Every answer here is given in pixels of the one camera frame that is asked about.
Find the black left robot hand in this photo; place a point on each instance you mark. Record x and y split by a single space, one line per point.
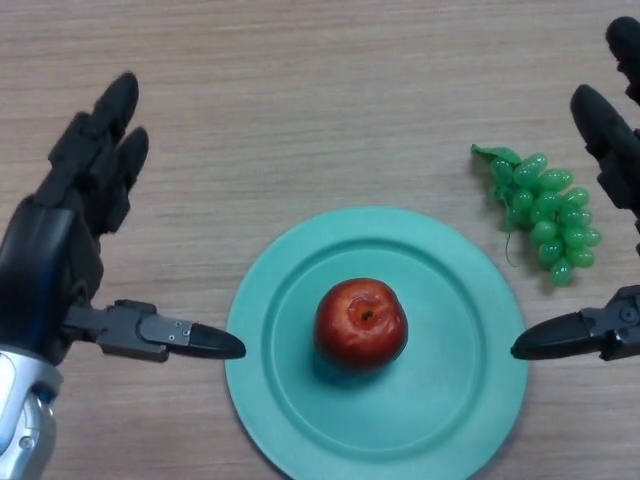
45 260

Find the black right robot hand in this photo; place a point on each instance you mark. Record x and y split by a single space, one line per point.
607 140

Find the red apple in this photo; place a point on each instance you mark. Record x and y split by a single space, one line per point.
360 330

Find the green round plate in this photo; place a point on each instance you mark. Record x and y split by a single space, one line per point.
440 400

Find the green grape bunch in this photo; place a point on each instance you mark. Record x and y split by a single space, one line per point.
547 215

